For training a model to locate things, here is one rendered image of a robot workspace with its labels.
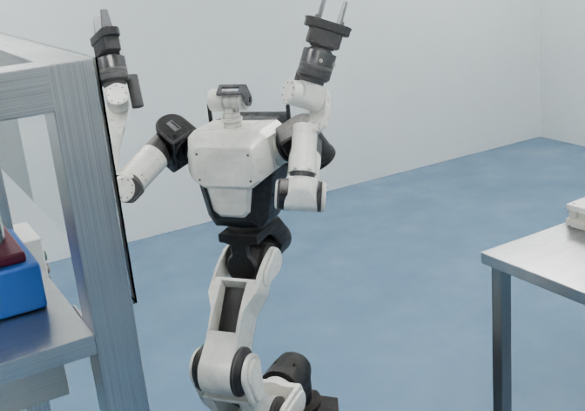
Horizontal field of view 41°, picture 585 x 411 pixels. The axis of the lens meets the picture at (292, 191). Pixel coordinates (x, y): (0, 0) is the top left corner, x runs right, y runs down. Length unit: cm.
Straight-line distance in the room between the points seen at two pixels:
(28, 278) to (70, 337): 13
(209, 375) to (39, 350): 124
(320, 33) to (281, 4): 332
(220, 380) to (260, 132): 71
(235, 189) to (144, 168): 27
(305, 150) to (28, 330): 101
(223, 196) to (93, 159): 128
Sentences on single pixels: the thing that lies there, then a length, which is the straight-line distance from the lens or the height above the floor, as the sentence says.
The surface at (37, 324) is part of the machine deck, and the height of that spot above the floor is 125.
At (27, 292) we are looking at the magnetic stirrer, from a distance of 123.
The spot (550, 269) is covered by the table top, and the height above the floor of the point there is 85.
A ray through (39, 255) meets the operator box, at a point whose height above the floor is 104.
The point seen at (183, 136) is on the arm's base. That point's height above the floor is 122.
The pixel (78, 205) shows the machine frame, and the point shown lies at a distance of 107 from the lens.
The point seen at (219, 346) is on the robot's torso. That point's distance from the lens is 233.
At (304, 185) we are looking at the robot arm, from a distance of 198.
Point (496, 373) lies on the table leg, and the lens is 249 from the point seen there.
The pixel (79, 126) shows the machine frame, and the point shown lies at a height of 154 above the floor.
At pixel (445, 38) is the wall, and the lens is 615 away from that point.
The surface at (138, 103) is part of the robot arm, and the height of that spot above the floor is 134.
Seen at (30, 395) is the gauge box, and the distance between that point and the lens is 146.
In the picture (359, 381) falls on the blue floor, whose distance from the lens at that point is 335.
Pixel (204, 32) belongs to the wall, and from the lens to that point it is 513.
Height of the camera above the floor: 174
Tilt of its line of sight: 18 degrees down
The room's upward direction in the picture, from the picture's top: 5 degrees counter-clockwise
